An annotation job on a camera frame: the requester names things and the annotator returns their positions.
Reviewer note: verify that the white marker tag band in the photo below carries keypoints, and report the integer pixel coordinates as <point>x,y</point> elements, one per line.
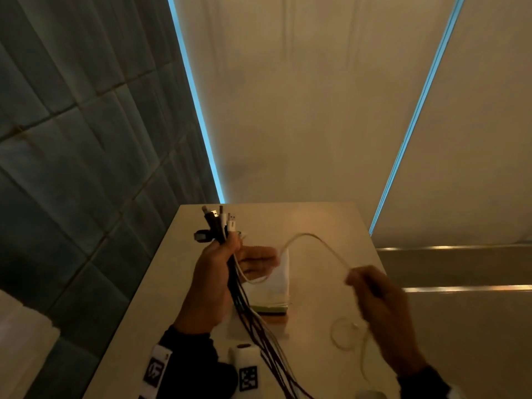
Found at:
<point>156,369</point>

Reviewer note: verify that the person's right fingers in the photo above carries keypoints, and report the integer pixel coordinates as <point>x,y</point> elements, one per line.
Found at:
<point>363,280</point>

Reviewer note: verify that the blue light strip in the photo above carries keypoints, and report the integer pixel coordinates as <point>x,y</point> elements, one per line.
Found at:
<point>415,107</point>
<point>195,99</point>

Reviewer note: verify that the person's right forearm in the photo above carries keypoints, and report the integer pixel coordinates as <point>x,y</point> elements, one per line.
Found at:
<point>424,386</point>

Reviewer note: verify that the person's right hand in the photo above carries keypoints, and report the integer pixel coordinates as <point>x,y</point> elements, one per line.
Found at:
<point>388,319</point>

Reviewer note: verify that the person's left hand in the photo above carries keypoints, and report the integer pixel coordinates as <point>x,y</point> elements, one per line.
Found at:
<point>208,282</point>

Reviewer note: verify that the person's left thumb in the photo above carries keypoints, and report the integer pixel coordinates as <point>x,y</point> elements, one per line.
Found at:
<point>230,247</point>

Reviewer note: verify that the white furniture piece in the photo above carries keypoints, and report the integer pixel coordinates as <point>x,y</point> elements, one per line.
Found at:
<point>23,349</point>

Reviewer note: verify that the white wrist camera with marker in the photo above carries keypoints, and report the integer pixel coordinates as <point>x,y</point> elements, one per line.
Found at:
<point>247,371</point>

